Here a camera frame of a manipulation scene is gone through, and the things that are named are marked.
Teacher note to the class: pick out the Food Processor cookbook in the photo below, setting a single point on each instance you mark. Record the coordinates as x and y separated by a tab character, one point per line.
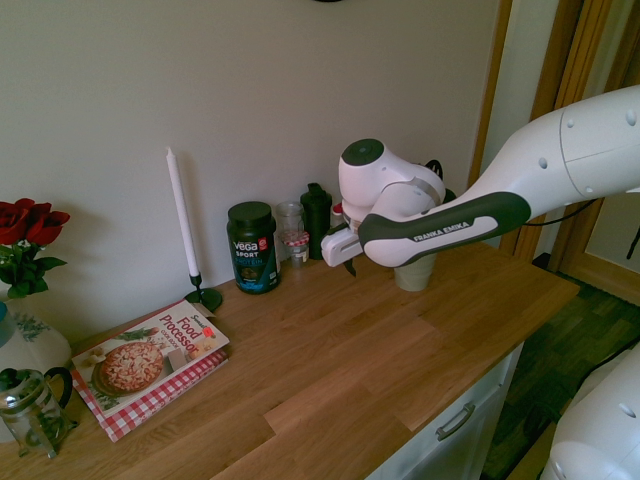
150	355

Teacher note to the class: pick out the wooden door frame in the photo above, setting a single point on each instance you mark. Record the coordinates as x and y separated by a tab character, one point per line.
560	55

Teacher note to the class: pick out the black shaker bottle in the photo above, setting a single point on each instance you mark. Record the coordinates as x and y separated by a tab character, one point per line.
316	225

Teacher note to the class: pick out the Vega Sport protein tub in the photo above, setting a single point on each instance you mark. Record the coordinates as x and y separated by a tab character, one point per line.
254	250

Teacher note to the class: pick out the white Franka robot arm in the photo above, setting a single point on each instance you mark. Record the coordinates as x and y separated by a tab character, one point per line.
450	225

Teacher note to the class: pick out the empty clear glass jar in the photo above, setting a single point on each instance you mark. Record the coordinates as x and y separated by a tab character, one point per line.
290	217

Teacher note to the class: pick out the white drawer cabinet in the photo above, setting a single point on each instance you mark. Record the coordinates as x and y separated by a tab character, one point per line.
460	400

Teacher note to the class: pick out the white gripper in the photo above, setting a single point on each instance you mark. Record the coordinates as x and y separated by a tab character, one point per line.
340	247

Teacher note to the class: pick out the small jar red checked lid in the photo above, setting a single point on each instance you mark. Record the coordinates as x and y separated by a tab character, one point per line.
296	247

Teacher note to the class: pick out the black wall clock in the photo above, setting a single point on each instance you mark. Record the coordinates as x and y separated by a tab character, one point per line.
327	1

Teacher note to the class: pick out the beige cup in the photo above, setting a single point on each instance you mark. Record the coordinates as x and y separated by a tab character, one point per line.
412	275

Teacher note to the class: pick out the tall white candle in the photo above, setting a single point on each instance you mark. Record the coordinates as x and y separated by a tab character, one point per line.
182	215

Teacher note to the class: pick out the black slotted spatula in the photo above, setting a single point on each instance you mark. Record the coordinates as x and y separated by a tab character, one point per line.
436	167

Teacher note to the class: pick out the red roses bouquet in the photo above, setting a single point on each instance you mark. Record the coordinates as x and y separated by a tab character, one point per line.
30	235

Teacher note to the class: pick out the red checked book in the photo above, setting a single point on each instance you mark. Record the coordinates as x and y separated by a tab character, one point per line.
150	407

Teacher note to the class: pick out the black candle holder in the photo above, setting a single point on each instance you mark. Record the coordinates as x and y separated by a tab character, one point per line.
205	297

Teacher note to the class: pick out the glass French press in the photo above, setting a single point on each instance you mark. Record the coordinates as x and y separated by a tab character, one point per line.
30	410

